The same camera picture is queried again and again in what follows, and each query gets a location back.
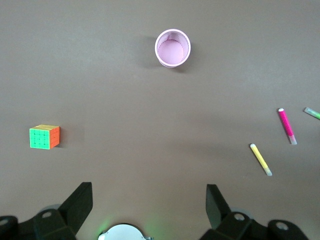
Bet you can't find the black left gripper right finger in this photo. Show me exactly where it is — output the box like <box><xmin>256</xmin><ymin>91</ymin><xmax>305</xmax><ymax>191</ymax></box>
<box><xmin>199</xmin><ymin>184</ymin><xmax>270</xmax><ymax>240</ymax></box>

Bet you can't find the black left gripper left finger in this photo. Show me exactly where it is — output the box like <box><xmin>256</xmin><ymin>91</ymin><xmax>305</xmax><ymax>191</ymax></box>
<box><xmin>33</xmin><ymin>182</ymin><xmax>93</xmax><ymax>240</ymax></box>

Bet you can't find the pink marker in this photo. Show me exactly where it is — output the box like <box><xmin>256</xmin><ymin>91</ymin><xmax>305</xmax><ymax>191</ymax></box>
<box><xmin>277</xmin><ymin>107</ymin><xmax>298</xmax><ymax>146</ymax></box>

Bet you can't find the yellow marker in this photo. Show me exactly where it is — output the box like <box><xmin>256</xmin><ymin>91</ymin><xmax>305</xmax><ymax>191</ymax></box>
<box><xmin>249</xmin><ymin>143</ymin><xmax>273</xmax><ymax>177</ymax></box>

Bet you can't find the multicoloured puzzle cube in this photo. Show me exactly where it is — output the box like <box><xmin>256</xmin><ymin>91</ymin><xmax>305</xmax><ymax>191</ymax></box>
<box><xmin>29</xmin><ymin>123</ymin><xmax>61</xmax><ymax>150</ymax></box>

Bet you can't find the green marker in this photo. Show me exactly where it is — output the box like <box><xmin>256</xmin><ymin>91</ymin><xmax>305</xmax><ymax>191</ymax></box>
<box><xmin>303</xmin><ymin>107</ymin><xmax>320</xmax><ymax>120</ymax></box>

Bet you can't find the pink mesh cup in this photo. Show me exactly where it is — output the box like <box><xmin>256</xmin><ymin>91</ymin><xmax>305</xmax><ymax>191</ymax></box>
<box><xmin>154</xmin><ymin>28</ymin><xmax>192</xmax><ymax>69</ymax></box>

